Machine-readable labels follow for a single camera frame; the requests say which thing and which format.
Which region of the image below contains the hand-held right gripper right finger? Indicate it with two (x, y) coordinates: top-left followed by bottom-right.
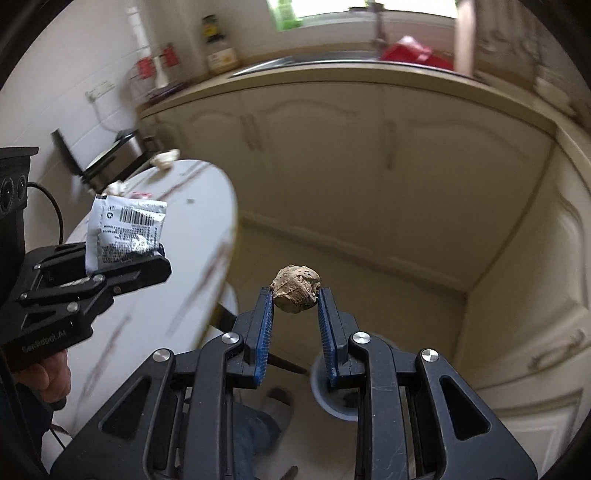
(316, 287), (539, 480)

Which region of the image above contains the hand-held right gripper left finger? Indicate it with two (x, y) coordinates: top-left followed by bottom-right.
(50, 286), (275, 480)

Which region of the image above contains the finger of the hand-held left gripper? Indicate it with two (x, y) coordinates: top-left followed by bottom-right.
(17, 254), (172, 320)
(34, 242), (89, 283)

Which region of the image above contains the white red sachet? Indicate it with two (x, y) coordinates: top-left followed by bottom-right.
(85, 194), (168, 271)

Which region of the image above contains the brown paper ball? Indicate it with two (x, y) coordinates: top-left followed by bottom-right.
(270, 264), (321, 315)

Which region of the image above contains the person's left forearm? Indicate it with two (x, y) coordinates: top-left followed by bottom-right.
(0, 360), (51, 476)

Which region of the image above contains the person's left hand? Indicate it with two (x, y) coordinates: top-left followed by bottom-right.
(16, 348), (73, 411)

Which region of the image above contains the grey shoe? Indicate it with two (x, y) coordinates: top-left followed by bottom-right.
(265, 388), (293, 409)

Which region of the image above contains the person's leg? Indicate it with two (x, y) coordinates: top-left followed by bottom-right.
(231, 401), (282, 480)

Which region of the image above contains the steel electric griddle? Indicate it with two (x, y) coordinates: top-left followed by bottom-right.
(51, 128), (144, 190)

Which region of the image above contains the white bun piece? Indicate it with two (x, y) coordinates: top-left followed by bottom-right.
(152, 148), (181, 171)

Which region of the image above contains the glass jar orange label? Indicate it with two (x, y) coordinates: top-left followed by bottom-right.
(202, 15), (242, 75)

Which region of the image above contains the steel sink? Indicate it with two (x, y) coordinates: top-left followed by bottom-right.
(228, 53), (384, 77)

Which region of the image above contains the beige kitchen countertop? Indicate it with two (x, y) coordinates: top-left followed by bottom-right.
(139, 60), (591, 185)

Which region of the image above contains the green bottle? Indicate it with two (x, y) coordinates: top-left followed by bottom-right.
(272, 0), (298, 28)

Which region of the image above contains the red plastic basin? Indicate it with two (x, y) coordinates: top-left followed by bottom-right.
(381, 36), (455, 70)

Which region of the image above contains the steel faucet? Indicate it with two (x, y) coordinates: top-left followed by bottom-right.
(365, 0), (389, 54)

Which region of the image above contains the kitchen window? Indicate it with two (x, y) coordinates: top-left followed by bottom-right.
(268, 0), (458, 31)

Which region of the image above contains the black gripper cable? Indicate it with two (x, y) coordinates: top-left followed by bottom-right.
(25, 182), (65, 245)

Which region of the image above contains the white power cord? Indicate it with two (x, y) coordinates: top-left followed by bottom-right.
(95, 99), (116, 134)

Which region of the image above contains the white wall socket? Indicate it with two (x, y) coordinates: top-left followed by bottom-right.
(85, 80), (116, 100)

